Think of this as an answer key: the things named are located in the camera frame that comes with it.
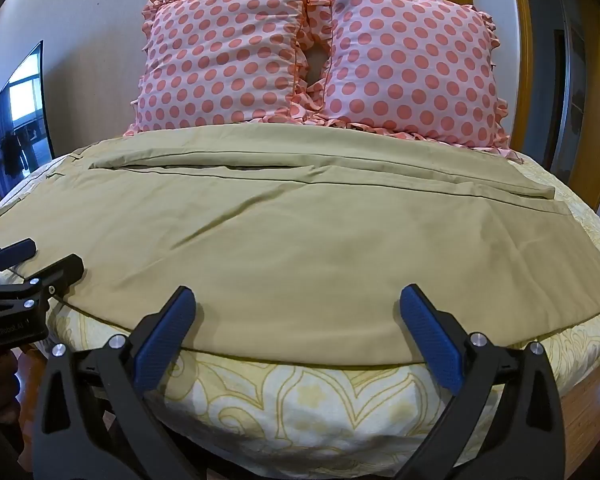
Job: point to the bed with yellow patterned sheet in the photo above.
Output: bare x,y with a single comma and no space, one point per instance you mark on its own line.
285,410

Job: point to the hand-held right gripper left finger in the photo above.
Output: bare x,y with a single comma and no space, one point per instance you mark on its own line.
164,342

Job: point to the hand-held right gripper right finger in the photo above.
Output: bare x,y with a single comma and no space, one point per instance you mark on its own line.
432,342

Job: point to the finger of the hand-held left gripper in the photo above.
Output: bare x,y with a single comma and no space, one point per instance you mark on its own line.
22,248
62,269

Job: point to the khaki pants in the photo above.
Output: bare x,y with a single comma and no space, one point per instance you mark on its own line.
280,240

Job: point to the pink polka dot ruffled pillow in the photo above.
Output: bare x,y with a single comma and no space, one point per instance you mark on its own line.
220,55
410,65

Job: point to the black flat screen television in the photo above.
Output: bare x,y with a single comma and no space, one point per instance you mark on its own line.
22,120

